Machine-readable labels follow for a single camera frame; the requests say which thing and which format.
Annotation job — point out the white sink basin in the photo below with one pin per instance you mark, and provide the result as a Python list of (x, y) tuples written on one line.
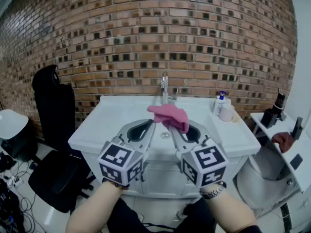
[(109, 120)]

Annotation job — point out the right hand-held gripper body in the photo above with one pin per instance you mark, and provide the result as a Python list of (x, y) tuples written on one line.
[(206, 159)]

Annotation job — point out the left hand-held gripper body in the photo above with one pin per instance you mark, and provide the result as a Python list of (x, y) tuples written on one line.
[(114, 154)]

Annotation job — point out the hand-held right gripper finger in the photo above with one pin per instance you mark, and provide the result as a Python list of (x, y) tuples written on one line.
[(177, 139), (200, 133)]

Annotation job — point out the chrome faucet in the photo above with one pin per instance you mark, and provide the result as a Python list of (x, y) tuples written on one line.
[(165, 86)]

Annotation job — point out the white round basin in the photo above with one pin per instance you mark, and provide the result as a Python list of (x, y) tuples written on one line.
[(262, 186)]

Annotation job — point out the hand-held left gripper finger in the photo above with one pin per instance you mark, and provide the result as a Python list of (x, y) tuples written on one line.
[(150, 137), (124, 130)]

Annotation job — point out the black office chair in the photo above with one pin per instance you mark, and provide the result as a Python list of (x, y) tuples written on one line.
[(56, 120)]

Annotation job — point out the person's right forearm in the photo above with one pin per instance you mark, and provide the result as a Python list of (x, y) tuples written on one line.
[(230, 210)]

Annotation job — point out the person's legs in black trousers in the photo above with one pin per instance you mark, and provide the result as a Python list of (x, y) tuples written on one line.
[(126, 220)]

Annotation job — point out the black appliance with stand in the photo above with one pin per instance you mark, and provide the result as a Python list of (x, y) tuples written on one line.
[(268, 118)]

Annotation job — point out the silver wristwatch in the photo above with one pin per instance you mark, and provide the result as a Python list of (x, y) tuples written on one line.
[(213, 192)]

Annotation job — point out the person's black right sleeve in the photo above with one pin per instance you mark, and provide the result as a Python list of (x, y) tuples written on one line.
[(251, 229)]

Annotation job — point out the grey metal bracket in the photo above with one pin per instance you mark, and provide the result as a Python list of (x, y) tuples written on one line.
[(297, 127)]

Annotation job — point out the person's left forearm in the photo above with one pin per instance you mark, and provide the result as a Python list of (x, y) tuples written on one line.
[(92, 210)]

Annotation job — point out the pale pink mug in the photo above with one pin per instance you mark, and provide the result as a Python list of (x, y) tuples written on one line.
[(227, 113)]

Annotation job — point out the pink cloth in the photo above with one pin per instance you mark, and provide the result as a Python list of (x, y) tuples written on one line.
[(170, 115)]

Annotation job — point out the white power strip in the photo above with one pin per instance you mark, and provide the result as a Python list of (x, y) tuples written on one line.
[(15, 181)]

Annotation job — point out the yellowish soap bar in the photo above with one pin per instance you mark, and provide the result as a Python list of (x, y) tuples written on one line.
[(236, 120)]

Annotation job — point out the flat black device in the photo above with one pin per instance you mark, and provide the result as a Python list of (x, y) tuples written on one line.
[(296, 161)]

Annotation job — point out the metal sink drain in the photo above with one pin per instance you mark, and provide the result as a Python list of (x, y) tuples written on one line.
[(165, 135)]

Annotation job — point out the white side shelf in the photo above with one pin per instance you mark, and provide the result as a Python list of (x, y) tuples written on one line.
[(298, 149)]

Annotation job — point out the white pump bottle blue nozzle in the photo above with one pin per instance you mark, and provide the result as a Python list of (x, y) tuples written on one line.
[(218, 104)]

